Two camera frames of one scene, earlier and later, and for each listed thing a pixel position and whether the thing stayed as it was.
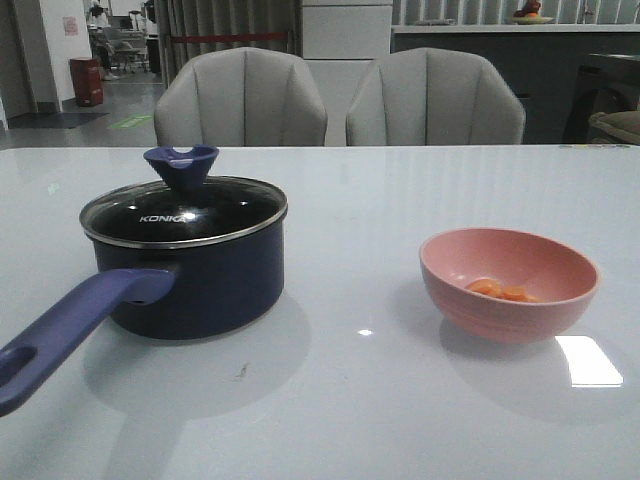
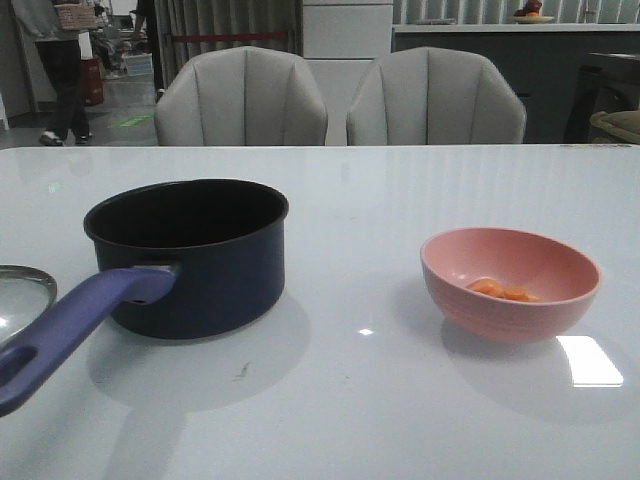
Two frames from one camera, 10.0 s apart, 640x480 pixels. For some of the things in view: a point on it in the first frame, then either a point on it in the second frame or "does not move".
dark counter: (540, 62) does not move
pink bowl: (507, 286) does not move
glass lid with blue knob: (184, 208) to (25, 293)
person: (101, 38) to (73, 78)
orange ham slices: (490, 287) does not move
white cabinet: (341, 42) does not move
